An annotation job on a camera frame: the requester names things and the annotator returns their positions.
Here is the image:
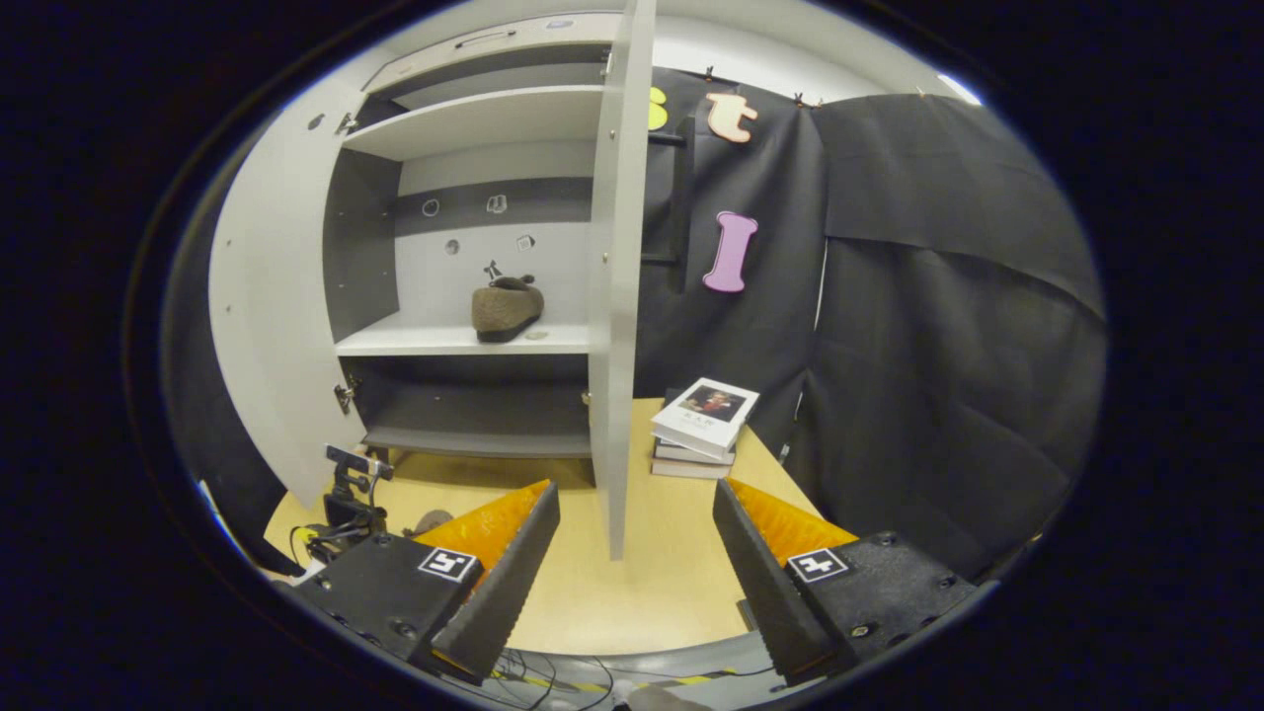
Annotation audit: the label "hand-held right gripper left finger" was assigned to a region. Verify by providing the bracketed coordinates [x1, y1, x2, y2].
[286, 480, 562, 684]

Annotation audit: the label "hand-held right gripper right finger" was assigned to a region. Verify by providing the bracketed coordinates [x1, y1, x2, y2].
[711, 478, 998, 689]

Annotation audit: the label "white cabinet door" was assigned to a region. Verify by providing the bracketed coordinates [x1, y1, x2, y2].
[588, 0, 658, 562]
[207, 77, 368, 510]

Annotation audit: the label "white shoe cabinet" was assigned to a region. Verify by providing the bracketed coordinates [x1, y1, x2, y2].
[207, 0, 658, 562]

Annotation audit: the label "white cabinet drawer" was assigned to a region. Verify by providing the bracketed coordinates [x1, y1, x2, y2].
[360, 10, 628, 97]

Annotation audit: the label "grey book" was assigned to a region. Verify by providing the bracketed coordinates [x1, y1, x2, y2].
[654, 437, 738, 468]
[651, 454, 734, 481]

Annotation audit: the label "white cover book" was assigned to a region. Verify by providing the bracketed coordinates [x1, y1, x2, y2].
[650, 377, 761, 458]

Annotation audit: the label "black backdrop cloth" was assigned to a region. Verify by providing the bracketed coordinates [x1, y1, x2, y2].
[161, 188, 299, 579]
[632, 64, 1107, 582]

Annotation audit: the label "long ceiling light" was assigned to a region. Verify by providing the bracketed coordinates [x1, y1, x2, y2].
[934, 71, 985, 108]

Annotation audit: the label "black floor cables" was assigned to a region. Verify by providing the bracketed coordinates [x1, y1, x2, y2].
[489, 647, 618, 710]

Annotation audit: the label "black door handle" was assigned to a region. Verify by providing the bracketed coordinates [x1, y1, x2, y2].
[642, 117, 698, 294]

